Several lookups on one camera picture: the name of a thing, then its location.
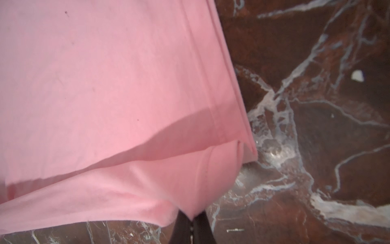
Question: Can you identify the pink t-shirt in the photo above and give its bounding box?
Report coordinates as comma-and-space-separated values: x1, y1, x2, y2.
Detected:
1, 1, 258, 234

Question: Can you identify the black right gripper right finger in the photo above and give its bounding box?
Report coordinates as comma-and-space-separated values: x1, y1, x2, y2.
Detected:
193, 211, 217, 244

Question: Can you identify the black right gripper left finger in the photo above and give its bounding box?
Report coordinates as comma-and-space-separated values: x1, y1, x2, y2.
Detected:
168, 211, 192, 244

